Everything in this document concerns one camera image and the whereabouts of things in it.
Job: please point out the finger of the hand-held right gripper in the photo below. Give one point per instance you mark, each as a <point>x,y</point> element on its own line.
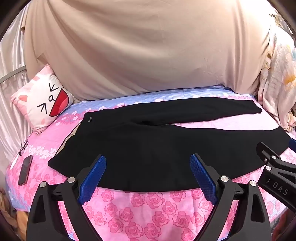
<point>293,143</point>
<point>266,154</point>

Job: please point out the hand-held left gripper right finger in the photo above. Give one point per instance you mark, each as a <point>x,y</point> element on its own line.
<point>201,172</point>

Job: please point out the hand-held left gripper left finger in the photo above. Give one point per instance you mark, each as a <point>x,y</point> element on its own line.
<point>93,176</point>

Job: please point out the black pants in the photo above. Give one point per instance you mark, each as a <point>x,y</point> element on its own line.
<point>138,150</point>

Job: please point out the pink floral bedsheet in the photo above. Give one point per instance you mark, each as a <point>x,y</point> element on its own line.
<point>150,208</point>

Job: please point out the pale floral blanket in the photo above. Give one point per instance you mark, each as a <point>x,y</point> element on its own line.
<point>277,81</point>

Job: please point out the dark smartphone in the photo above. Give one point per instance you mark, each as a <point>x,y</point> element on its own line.
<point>25,170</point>

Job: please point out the black eyeglasses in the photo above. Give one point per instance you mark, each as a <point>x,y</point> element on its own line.
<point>21,151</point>

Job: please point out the cartoon face pillow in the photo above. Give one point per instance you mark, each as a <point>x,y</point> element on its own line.
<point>34,99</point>

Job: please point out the white satin curtain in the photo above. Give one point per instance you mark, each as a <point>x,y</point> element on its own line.
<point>11,104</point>

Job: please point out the grey metal rod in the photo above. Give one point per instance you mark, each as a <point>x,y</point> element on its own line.
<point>11,74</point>

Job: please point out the beige cloth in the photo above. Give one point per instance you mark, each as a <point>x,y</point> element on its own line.
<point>138,46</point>

